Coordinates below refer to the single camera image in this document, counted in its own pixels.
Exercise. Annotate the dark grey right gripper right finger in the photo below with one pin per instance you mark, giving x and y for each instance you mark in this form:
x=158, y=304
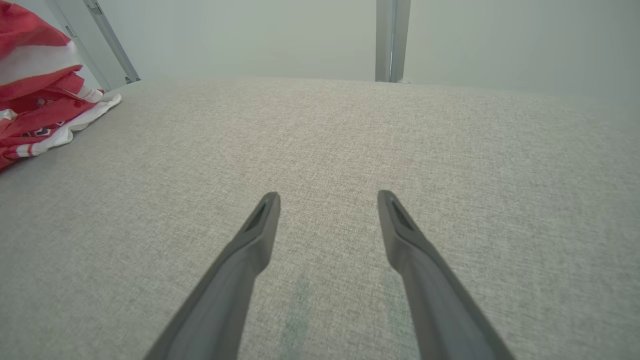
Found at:
x=430, y=290

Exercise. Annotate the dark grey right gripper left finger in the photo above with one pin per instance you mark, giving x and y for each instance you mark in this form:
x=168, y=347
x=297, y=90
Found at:
x=235, y=290

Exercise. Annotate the red white jersey garment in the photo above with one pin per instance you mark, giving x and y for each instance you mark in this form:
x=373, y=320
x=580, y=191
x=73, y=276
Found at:
x=40, y=105

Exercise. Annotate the grey metal frame post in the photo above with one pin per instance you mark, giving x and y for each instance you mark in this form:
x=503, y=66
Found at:
x=392, y=40

